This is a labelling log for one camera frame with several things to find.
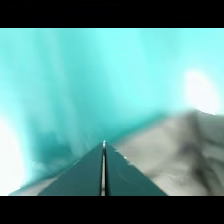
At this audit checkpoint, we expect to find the white shirt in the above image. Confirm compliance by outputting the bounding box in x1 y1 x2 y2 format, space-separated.
9 109 224 197

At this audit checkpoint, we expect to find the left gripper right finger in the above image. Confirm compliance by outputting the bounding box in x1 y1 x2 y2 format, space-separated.
104 141 168 197

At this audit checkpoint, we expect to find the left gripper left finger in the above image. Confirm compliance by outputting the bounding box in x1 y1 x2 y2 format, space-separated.
37 141 104 197

